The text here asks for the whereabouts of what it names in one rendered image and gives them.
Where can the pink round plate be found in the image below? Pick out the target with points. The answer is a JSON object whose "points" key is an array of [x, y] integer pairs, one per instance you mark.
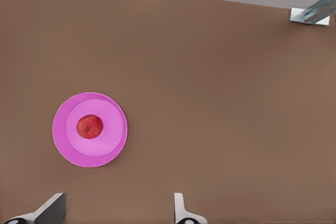
{"points": [[111, 129]]}

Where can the silver frame post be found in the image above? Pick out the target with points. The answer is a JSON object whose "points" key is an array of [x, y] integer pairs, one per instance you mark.
{"points": [[313, 14]]}

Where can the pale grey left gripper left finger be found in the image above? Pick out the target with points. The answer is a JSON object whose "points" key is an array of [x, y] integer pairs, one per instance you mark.
{"points": [[50, 209]]}

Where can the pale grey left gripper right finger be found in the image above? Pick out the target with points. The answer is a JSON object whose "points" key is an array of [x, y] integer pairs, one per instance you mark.
{"points": [[181, 212]]}

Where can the red apple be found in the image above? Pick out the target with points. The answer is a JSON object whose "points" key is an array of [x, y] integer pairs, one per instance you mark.
{"points": [[89, 126]]}

